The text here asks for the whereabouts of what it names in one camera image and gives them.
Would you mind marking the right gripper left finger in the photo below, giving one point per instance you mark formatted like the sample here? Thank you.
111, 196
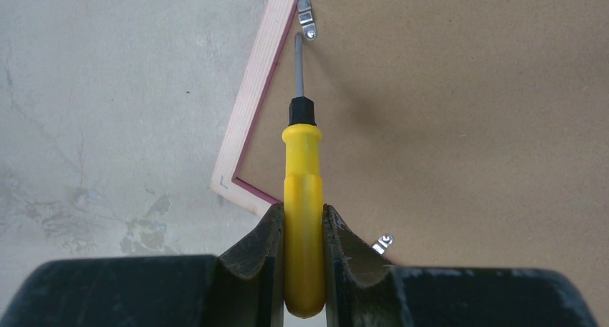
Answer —
248, 284

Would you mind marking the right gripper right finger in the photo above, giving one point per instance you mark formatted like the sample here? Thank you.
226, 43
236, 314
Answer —
360, 289

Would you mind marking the yellow handled screwdriver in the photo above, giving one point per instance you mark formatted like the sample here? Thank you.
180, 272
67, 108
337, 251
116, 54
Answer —
304, 276

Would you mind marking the pink picture frame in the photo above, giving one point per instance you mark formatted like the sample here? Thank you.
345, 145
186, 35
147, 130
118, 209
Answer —
475, 132

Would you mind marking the silver frame clip lower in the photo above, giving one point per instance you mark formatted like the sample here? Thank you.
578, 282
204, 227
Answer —
383, 243

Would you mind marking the silver frame clip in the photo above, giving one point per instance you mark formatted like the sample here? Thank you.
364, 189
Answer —
383, 243
306, 19

